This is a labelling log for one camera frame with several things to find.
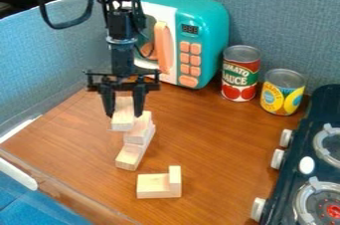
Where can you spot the stepped wooden block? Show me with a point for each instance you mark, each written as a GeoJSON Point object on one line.
{"type": "Point", "coordinates": [141, 131]}

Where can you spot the toy stove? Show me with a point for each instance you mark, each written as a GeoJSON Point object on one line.
{"type": "Point", "coordinates": [310, 162]}

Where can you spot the long wooden block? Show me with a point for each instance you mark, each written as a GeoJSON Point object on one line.
{"type": "Point", "coordinates": [129, 157]}

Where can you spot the toy microwave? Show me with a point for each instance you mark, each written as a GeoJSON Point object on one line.
{"type": "Point", "coordinates": [206, 40]}

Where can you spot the red can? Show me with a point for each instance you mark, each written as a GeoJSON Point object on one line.
{"type": "Point", "coordinates": [240, 74]}

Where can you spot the L-shaped wooden block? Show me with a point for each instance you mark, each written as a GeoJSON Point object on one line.
{"type": "Point", "coordinates": [155, 185]}

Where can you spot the yellow can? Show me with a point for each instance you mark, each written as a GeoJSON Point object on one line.
{"type": "Point", "coordinates": [281, 94]}

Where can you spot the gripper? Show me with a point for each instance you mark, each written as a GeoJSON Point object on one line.
{"type": "Point", "coordinates": [122, 57]}

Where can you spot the small wooden block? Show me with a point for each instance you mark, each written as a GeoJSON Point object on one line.
{"type": "Point", "coordinates": [124, 116]}

